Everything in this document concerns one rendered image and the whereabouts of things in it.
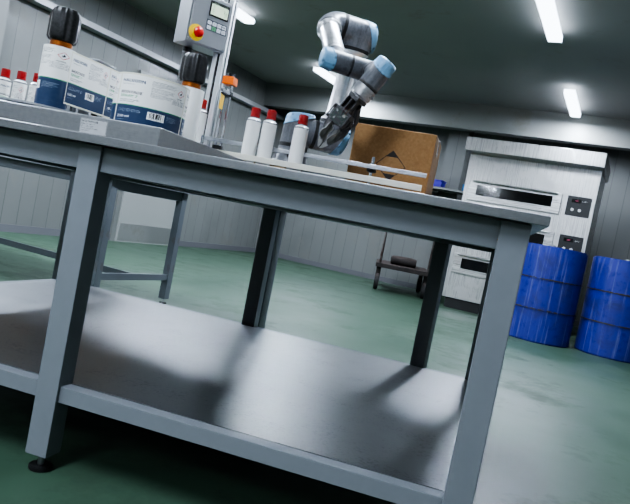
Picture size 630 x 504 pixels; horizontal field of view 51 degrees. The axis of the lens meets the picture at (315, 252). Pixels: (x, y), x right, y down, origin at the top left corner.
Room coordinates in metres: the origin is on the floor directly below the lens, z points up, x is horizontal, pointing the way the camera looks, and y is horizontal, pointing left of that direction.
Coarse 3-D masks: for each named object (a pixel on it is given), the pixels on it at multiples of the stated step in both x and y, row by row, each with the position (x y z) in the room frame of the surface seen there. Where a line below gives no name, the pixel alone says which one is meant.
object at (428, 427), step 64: (0, 128) 1.66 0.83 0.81; (256, 192) 1.49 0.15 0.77; (320, 192) 1.45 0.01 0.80; (64, 256) 1.59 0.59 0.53; (256, 256) 2.93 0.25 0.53; (512, 256) 1.34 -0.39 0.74; (0, 320) 2.12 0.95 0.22; (64, 320) 1.58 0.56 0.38; (128, 320) 2.52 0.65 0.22; (192, 320) 2.79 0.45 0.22; (256, 320) 2.93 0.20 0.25; (0, 384) 1.63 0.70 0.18; (64, 384) 1.60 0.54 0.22; (128, 384) 1.71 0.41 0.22; (192, 384) 1.82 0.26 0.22; (256, 384) 1.96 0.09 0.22; (320, 384) 2.11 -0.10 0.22; (384, 384) 2.30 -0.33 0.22; (448, 384) 2.51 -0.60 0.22; (256, 448) 1.46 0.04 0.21; (320, 448) 1.51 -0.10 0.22; (384, 448) 1.60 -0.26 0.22; (448, 448) 1.70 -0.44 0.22
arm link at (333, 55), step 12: (336, 12) 2.59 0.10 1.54; (324, 24) 2.52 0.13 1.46; (336, 24) 2.53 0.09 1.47; (324, 36) 2.44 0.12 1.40; (336, 36) 2.40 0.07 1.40; (324, 48) 2.27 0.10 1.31; (336, 48) 2.30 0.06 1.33; (324, 60) 2.26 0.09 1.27; (336, 60) 2.26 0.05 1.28; (348, 60) 2.27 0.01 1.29; (336, 72) 2.30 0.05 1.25; (348, 72) 2.29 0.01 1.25
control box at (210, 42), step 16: (192, 0) 2.43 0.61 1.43; (208, 0) 2.46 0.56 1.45; (192, 16) 2.43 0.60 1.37; (208, 16) 2.47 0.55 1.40; (176, 32) 2.49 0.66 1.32; (192, 32) 2.44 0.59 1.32; (208, 32) 2.48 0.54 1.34; (192, 48) 2.54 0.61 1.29; (208, 48) 2.50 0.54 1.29; (224, 48) 2.53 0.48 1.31
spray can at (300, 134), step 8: (304, 120) 2.30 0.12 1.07; (296, 128) 2.29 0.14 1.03; (304, 128) 2.29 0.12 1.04; (296, 136) 2.29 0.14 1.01; (304, 136) 2.29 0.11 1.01; (296, 144) 2.29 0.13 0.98; (304, 144) 2.30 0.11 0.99; (296, 152) 2.29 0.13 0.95; (288, 160) 2.30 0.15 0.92; (296, 160) 2.29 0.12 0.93; (288, 168) 2.29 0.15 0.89
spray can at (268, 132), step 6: (270, 114) 2.33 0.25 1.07; (276, 114) 2.34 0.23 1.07; (270, 120) 2.33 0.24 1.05; (264, 126) 2.32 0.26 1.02; (270, 126) 2.32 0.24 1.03; (276, 126) 2.34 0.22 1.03; (264, 132) 2.32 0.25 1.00; (270, 132) 2.32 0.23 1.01; (264, 138) 2.32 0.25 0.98; (270, 138) 2.32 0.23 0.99; (264, 144) 2.32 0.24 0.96; (270, 144) 2.32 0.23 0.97; (258, 150) 2.33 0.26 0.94; (264, 150) 2.32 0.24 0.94; (270, 150) 2.33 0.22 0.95; (258, 156) 2.32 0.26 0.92; (264, 156) 2.32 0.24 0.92; (270, 156) 2.33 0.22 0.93
